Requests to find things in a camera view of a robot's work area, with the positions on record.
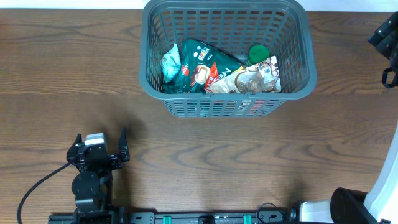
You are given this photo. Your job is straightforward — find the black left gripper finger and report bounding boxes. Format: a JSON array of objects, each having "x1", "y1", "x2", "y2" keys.
[
  {"x1": 70, "y1": 134, "x2": 82, "y2": 152},
  {"x1": 118, "y1": 129, "x2": 129, "y2": 156}
]

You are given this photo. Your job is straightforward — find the mint green wipes packet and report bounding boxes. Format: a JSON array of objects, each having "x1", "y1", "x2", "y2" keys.
[{"x1": 161, "y1": 43, "x2": 181, "y2": 83}]

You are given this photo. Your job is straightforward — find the green Nescafe coffee bag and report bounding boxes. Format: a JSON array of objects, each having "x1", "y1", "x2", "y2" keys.
[{"x1": 163, "y1": 39, "x2": 243, "y2": 94}]

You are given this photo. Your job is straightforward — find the beige snack bag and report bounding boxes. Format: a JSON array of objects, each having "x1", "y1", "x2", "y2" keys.
[{"x1": 208, "y1": 56, "x2": 282, "y2": 94}]

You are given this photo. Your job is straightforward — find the green lid jar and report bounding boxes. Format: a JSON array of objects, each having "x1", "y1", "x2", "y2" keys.
[{"x1": 246, "y1": 45, "x2": 270, "y2": 65}]

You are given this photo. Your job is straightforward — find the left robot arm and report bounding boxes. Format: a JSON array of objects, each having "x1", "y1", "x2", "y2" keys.
[{"x1": 67, "y1": 130, "x2": 130, "y2": 218}]

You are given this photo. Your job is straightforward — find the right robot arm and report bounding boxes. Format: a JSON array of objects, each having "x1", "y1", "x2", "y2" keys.
[{"x1": 285, "y1": 12, "x2": 397, "y2": 224}]

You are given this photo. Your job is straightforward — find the grey plastic basket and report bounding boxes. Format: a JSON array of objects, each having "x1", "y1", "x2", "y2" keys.
[{"x1": 139, "y1": 0, "x2": 317, "y2": 118}]

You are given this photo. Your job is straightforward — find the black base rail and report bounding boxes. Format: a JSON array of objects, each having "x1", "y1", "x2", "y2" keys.
[{"x1": 48, "y1": 208, "x2": 299, "y2": 224}]

